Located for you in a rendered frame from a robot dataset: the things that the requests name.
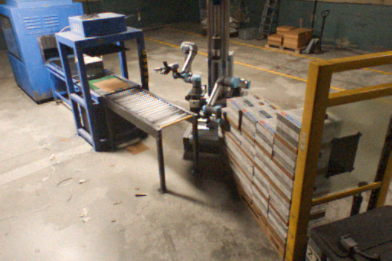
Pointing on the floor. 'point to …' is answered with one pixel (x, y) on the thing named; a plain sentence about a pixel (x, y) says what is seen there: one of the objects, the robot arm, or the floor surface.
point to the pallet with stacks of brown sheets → (290, 39)
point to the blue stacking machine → (37, 39)
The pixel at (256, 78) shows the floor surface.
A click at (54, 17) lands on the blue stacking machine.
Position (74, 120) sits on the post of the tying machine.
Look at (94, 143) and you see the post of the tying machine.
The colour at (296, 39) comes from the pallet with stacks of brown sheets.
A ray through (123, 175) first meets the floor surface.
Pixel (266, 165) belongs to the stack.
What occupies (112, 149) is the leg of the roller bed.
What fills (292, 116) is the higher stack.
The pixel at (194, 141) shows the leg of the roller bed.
